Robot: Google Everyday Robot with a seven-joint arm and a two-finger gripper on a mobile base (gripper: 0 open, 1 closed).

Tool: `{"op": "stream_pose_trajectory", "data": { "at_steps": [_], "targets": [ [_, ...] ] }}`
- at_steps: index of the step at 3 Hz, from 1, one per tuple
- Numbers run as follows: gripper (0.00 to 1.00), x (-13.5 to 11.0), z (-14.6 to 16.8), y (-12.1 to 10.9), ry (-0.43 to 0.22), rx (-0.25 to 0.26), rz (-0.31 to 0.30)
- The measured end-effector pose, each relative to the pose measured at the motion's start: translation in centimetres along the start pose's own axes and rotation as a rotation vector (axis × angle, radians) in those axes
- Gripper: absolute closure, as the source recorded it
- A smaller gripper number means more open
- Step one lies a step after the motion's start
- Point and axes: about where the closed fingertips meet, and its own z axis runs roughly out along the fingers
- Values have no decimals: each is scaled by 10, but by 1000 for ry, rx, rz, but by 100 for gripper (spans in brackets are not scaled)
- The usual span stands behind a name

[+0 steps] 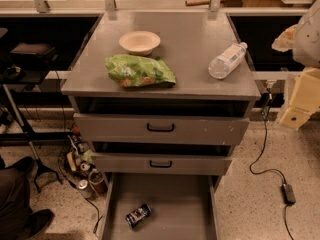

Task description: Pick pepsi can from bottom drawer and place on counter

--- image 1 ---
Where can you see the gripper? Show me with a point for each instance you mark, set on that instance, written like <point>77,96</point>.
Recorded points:
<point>308,42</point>

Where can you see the blue pepsi can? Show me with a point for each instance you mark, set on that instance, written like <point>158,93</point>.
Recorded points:
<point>138,215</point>

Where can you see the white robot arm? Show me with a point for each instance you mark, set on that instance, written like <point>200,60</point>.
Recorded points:
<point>306,41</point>

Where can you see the grey drawer cabinet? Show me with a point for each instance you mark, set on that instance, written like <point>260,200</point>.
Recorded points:
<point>189,41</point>

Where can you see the grey middle drawer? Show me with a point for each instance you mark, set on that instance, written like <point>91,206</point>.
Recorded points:
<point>161,164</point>

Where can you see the grey drawer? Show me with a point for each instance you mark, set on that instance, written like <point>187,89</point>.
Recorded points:
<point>161,129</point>
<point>161,164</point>
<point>182,207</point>

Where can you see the grey bottom drawer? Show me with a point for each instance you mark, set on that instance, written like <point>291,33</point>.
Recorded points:
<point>182,207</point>

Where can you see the grey top drawer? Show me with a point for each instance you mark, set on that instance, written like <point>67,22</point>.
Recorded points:
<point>161,129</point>

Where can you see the silver can on floor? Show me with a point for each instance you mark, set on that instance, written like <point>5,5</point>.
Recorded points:
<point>85,189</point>

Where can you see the clear plastic water bottle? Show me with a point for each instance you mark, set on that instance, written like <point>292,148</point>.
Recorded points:
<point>222,65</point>

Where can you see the wooden stick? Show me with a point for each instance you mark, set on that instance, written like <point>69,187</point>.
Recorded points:
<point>197,2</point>

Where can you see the white paper bowl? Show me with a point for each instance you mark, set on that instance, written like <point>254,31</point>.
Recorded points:
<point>140,43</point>

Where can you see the green chip bag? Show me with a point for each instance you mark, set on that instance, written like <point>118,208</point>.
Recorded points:
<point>137,71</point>

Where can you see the brown cup on floor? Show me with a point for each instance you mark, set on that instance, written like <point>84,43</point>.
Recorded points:
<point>97,182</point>

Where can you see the clutter pile on floor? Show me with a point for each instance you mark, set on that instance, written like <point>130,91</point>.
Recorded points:
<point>79,157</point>

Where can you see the black tripod stand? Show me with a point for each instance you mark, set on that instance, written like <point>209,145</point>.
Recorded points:
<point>27,131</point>

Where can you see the black box on shelf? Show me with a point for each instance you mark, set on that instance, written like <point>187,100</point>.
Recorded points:
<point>33,57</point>

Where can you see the person leg with shoe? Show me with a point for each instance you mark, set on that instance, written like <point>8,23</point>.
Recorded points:
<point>17,220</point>

